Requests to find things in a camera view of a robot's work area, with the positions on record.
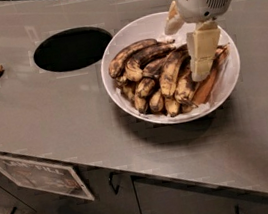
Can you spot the small banana lower middle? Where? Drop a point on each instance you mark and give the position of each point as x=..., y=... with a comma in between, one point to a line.
x=156, y=102

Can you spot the dark banana right side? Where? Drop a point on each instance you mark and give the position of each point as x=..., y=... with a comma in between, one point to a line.
x=197, y=93

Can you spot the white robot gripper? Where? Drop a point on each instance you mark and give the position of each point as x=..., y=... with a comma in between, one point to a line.
x=202, y=43

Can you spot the small banana bottom centre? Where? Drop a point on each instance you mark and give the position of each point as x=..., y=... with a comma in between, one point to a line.
x=172, y=106

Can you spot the spotted banana top left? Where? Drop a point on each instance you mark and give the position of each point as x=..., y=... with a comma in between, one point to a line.
x=117, y=63

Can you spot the framed landfill sign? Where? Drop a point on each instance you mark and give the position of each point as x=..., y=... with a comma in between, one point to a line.
x=47, y=177

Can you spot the small banana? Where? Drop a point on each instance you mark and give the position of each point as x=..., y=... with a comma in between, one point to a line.
x=140, y=104
x=156, y=102
x=172, y=106

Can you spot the small banana lower left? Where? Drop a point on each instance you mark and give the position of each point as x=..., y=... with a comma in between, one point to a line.
x=140, y=104

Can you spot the white ceramic bowl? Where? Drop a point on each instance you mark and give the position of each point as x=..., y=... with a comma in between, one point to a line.
x=152, y=26

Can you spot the black cabinet door handle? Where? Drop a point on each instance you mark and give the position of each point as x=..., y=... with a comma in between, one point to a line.
x=114, y=186

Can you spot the dark banana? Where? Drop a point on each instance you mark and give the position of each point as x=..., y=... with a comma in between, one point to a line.
x=197, y=93
x=133, y=67

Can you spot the long spotted banana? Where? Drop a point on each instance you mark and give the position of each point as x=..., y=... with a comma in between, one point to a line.
x=170, y=70

